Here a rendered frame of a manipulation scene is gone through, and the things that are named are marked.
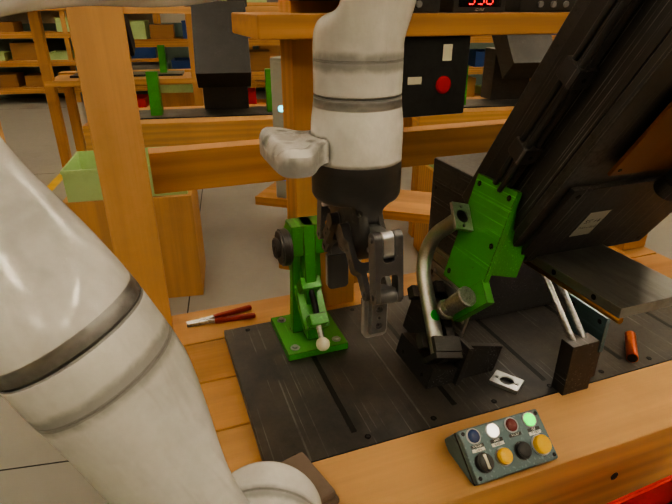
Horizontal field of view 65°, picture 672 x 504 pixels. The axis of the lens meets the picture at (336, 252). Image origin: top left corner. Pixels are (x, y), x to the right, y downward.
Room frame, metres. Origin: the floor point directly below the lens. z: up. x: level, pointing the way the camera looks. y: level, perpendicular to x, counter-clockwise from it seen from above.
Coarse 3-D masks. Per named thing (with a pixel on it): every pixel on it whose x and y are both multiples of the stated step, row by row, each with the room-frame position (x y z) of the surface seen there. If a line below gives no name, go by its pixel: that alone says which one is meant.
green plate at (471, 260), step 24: (480, 192) 0.91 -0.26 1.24; (504, 192) 0.86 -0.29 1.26; (480, 216) 0.89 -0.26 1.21; (504, 216) 0.83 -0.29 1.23; (456, 240) 0.92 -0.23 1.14; (480, 240) 0.86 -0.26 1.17; (504, 240) 0.83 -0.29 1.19; (456, 264) 0.90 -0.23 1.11; (480, 264) 0.84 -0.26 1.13; (504, 264) 0.84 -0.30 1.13
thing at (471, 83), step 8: (472, 40) 8.19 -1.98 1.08; (480, 40) 8.22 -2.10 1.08; (488, 40) 8.24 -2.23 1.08; (472, 56) 8.43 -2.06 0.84; (480, 56) 8.33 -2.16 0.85; (472, 64) 8.40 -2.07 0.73; (480, 64) 8.34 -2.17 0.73; (472, 72) 8.20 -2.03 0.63; (480, 72) 8.23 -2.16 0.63; (472, 80) 8.33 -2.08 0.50; (472, 88) 8.34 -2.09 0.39; (480, 88) 8.53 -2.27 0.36; (472, 96) 8.34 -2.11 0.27; (480, 96) 8.36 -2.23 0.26
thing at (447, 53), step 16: (416, 48) 1.06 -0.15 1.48; (432, 48) 1.07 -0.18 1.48; (448, 48) 1.09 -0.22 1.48; (464, 48) 1.10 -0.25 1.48; (416, 64) 1.06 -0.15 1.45; (432, 64) 1.08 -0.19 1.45; (448, 64) 1.09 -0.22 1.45; (464, 64) 1.10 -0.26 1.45; (416, 80) 1.06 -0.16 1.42; (432, 80) 1.08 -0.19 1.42; (448, 80) 1.08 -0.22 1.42; (464, 80) 1.10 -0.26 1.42; (416, 96) 1.06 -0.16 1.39; (432, 96) 1.08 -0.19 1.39; (448, 96) 1.09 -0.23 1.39; (464, 96) 1.10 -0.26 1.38; (416, 112) 1.07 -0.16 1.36; (432, 112) 1.08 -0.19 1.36; (448, 112) 1.09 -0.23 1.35
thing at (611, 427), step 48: (624, 384) 0.80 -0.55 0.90; (432, 432) 0.67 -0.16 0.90; (576, 432) 0.67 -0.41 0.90; (624, 432) 0.67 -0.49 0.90; (336, 480) 0.57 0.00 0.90; (384, 480) 0.57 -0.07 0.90; (432, 480) 0.57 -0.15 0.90; (528, 480) 0.58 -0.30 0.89; (576, 480) 0.62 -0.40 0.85; (624, 480) 0.66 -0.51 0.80
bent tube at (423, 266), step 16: (464, 208) 0.91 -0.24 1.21; (448, 224) 0.91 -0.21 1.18; (464, 224) 0.89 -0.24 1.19; (432, 240) 0.94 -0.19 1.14; (432, 256) 0.95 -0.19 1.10; (416, 272) 0.94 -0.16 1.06; (432, 288) 0.91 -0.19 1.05; (432, 304) 0.88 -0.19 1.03; (432, 320) 0.85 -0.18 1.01; (432, 352) 0.81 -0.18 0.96
